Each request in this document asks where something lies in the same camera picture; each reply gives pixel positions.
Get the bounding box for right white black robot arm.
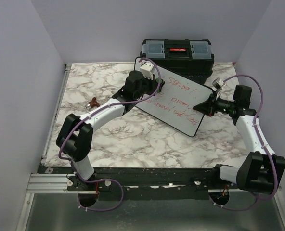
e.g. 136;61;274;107
194;85;285;195

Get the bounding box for aluminium extrusion rail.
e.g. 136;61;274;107
26;172;72;193

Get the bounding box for white whiteboard with red writing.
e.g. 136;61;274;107
136;66;213;137

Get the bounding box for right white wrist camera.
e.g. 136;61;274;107
212;78;226;95

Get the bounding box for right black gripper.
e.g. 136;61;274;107
193;91;235;117

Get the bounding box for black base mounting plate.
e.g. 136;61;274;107
38;165;239;202

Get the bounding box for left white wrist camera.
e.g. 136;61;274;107
140;61;154;80

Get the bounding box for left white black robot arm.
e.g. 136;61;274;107
56;71;165;190

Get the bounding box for green round eraser pad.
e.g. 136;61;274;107
156;78;165;93

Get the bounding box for black plastic toolbox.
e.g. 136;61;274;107
140;39;215;84

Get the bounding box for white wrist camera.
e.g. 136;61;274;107
212;78;226;95
140;61;154;80

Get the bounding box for brown metal nozzle tip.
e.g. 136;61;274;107
85;97;100;110

